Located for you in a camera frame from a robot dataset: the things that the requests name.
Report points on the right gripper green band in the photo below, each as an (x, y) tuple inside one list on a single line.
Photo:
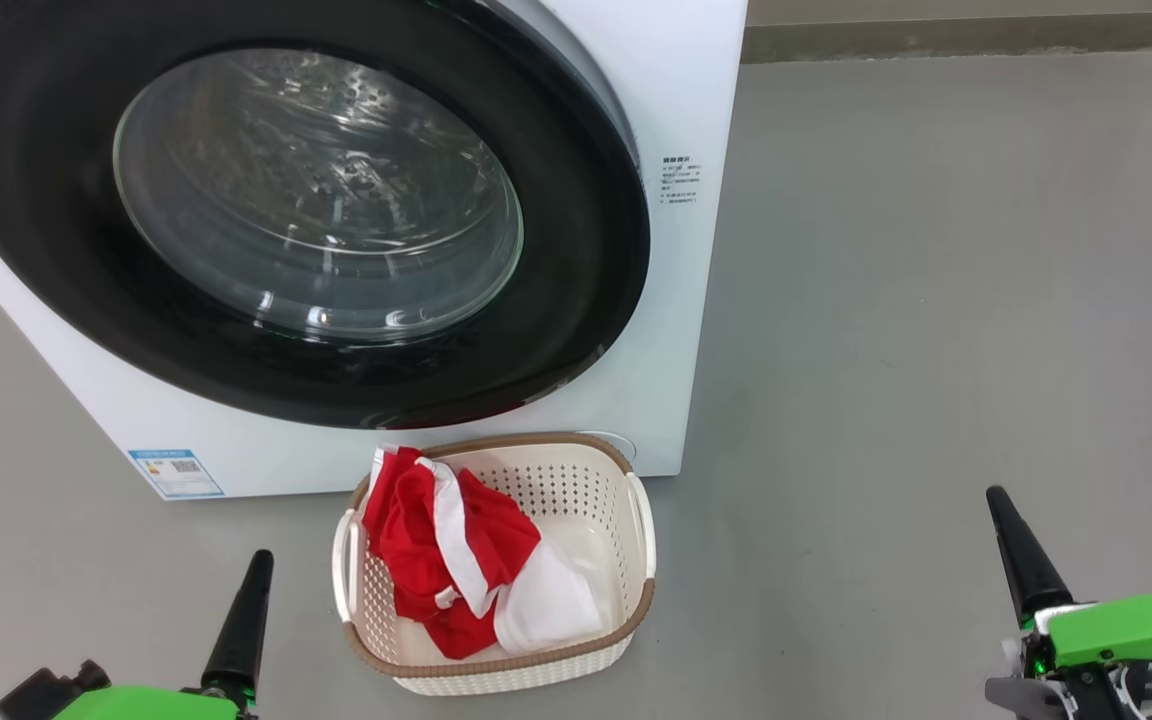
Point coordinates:
[(1136, 630)]

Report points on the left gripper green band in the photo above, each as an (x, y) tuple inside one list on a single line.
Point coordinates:
[(146, 703)]

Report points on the red and white garment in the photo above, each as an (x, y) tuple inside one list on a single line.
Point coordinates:
[(416, 540)]

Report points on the black round glass washer door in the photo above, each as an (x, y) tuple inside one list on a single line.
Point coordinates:
[(36, 200)]

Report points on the cream perforated laundry basket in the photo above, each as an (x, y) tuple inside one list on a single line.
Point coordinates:
[(586, 500)]

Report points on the white front-load washing machine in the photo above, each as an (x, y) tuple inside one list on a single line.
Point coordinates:
[(696, 300)]

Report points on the blue energy label sticker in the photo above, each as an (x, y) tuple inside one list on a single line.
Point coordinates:
[(176, 474)]

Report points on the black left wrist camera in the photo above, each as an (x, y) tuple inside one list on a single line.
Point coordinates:
[(46, 690)]

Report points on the dark grey wall skirting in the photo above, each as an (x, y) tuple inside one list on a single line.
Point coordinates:
[(986, 40)]

